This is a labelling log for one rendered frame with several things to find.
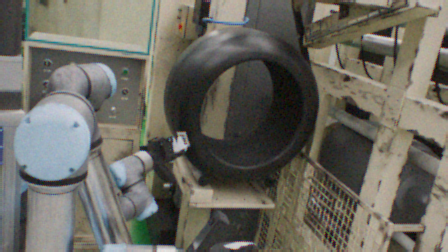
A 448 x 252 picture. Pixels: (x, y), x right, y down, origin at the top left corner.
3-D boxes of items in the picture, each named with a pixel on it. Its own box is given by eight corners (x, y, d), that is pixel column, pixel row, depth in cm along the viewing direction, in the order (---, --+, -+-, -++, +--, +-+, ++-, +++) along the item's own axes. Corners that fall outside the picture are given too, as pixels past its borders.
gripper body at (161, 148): (174, 135, 149) (150, 146, 139) (179, 158, 150) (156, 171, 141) (158, 136, 153) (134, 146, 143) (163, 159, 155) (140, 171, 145)
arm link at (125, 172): (111, 196, 132) (97, 171, 132) (136, 182, 141) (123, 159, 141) (125, 187, 127) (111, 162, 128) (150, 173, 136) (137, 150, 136)
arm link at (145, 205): (126, 229, 129) (108, 197, 129) (147, 215, 139) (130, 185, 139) (144, 220, 125) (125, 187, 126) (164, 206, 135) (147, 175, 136)
